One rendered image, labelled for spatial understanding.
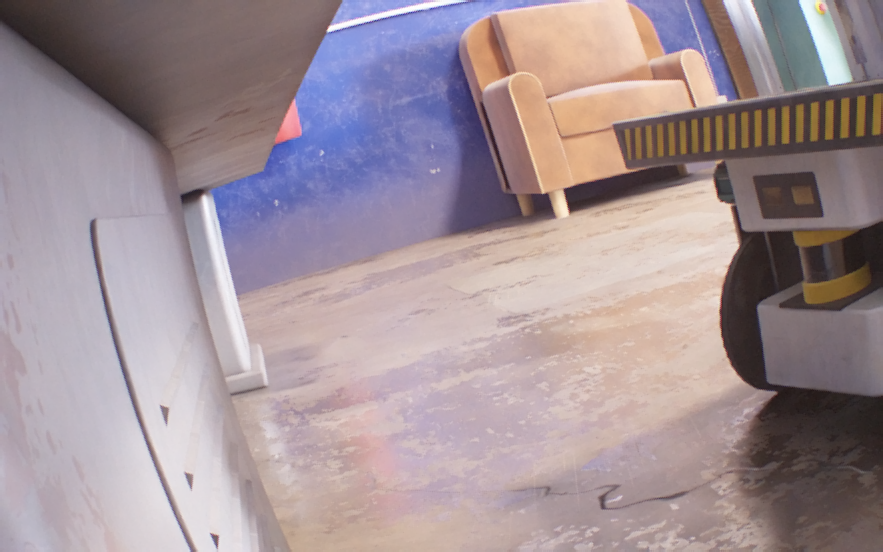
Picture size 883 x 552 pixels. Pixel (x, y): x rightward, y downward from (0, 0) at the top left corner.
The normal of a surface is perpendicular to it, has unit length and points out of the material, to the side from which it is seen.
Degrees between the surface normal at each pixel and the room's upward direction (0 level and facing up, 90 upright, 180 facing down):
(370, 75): 90
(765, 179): 90
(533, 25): 87
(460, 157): 90
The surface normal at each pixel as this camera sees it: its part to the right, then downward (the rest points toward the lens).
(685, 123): -0.92, 0.28
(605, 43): 0.25, 0.18
